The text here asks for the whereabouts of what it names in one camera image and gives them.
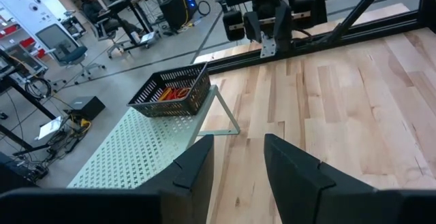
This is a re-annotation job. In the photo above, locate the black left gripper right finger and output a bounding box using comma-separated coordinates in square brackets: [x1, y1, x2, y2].
[264, 133, 436, 224]

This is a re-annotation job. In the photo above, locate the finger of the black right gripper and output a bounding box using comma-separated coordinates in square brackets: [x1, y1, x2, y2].
[275, 1, 294, 53]
[243, 11, 262, 44]

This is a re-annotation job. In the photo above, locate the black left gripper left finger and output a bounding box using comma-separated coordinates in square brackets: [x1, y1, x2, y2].
[0, 134, 215, 224]

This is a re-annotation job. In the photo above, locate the green perforated metal shelf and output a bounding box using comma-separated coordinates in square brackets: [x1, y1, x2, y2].
[66, 84, 241, 190]

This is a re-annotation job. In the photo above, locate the black slotted plastic basket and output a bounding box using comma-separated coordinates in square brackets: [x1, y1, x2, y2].
[126, 61, 212, 118]

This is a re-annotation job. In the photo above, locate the wooden top black desk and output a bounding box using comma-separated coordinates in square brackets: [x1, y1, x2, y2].
[102, 0, 180, 53]

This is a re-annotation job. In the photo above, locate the dark side desk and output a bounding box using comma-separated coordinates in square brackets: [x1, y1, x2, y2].
[0, 48, 59, 157]

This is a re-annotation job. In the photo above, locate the grey mesh office chair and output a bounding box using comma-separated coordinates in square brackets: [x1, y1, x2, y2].
[35, 22, 106, 82]

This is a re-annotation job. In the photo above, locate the grey mounting plate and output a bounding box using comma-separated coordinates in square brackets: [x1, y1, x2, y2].
[260, 32, 278, 59]

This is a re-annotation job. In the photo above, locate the black computer tower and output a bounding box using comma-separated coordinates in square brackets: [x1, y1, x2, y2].
[159, 0, 199, 31]

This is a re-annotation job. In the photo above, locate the black floor box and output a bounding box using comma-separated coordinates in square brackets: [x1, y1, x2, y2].
[63, 96, 106, 121]

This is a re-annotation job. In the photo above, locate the person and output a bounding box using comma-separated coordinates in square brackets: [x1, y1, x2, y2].
[77, 0, 144, 38]

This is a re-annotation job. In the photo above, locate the white building column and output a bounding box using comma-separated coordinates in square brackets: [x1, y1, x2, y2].
[0, 0, 64, 48]

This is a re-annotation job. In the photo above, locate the black aluminium rig frame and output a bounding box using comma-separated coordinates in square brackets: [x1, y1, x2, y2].
[190, 0, 436, 76]

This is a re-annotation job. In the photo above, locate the yellow floor cable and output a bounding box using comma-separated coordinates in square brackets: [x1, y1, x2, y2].
[69, 114, 93, 135]

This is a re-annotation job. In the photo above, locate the black coiled cable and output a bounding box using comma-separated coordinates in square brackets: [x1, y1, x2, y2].
[24, 76, 52, 101]

